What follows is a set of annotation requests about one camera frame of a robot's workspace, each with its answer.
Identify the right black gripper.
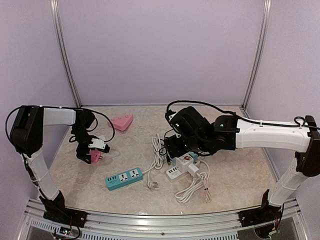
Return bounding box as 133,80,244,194
163,134,210,159

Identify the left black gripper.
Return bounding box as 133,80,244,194
72,126,96,164

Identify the pink square adapter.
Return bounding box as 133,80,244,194
89,150,103,164

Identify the black usb cable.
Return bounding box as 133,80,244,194
158,139,173,165

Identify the white cube socket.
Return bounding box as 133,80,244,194
175,153,194,173

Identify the teal charger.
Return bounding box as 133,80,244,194
189,152,198,162

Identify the white square adapter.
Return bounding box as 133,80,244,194
97,135,106,141

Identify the teal strip white cord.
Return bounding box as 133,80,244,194
141,133,167,190

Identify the white power strip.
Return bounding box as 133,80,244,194
166,161,200,183

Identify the pink triangular power strip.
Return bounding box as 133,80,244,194
108,114,134,132

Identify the white pink cable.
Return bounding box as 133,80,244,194
196,172,213,203

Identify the small white charger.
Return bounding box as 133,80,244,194
187,163,200,177

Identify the teal power strip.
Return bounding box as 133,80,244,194
105,167,143,191

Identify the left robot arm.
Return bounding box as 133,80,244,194
5,105,110,201

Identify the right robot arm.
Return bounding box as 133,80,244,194
165,100,320,222

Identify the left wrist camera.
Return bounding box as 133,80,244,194
88,138,110,154

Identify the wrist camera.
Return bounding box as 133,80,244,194
165,110,178,126
88,138,110,154

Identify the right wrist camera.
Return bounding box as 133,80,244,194
165,110,178,126

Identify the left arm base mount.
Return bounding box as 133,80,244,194
43,208,88,228

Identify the aluminium front rail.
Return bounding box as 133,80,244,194
14,198,310,240

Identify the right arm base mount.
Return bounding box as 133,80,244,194
238,204,282,228

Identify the left aluminium post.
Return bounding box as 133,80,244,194
49,0,82,107

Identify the aluminium post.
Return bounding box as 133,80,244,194
49,0,82,107
241,0,272,111

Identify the right aluminium post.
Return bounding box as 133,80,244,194
241,0,272,111

